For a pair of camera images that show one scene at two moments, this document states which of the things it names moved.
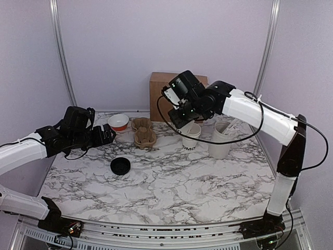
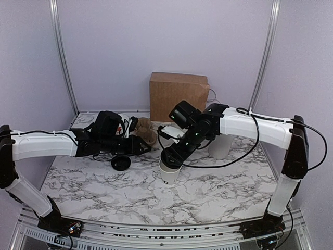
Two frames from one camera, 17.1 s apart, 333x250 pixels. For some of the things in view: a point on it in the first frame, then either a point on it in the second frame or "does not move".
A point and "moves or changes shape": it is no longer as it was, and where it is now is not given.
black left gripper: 100,140 → 134,147
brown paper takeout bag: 157,82 does not move
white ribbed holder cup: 222,130 does not move
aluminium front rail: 99,236 does not move
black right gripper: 177,121 → 178,155
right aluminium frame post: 269,46 does not move
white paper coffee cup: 191,128 moves or changes shape
